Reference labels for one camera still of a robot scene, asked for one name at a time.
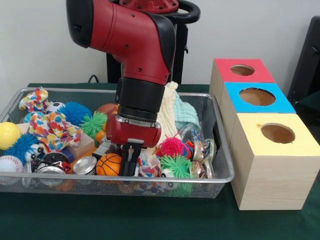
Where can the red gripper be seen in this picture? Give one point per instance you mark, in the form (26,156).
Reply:
(132,133)

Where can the cream knitted cloth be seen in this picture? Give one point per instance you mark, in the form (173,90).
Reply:
(167,117)

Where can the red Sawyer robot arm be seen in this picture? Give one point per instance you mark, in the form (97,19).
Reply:
(130,37)

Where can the wooden box with three holes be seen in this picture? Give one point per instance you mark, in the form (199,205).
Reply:
(272,175)

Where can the orange toy basketball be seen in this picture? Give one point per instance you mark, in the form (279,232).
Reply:
(108,165)

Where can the green spiky rubber ball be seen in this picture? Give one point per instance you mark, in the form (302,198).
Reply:
(176,163)

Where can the light blue waffle cloth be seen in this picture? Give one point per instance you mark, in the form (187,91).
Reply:
(185,112)

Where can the blue spiky rubber ball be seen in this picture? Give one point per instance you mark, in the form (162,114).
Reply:
(73,112)

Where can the white toy baseball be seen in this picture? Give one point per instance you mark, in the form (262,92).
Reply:
(10,163)

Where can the yellow plastic ball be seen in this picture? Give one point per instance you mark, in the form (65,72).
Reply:
(8,135)

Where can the dark green side table cloth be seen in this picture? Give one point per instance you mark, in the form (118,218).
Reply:
(311,105)

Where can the black upright panel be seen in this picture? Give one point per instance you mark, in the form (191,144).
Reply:
(307,62)

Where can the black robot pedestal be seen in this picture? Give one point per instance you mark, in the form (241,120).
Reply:
(181,50)

